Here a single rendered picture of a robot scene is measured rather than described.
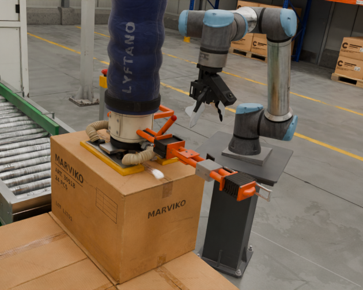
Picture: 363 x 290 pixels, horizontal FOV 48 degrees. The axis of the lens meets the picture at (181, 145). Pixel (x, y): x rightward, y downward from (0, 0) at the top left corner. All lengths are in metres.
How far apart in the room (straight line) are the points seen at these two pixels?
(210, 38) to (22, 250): 1.17
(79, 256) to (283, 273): 1.44
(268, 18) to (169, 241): 1.06
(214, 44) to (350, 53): 7.65
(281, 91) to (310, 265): 1.30
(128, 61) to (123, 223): 0.59
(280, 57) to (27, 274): 1.43
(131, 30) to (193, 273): 0.99
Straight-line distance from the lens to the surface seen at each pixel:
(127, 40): 1.52
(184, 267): 1.79
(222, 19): 1.28
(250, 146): 2.32
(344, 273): 2.98
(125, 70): 1.55
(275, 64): 2.02
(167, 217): 1.64
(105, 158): 1.66
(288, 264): 2.88
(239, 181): 1.28
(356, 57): 8.82
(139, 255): 1.65
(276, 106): 2.16
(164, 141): 1.52
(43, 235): 1.95
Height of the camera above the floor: 1.68
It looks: 23 degrees down
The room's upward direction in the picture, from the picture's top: 7 degrees clockwise
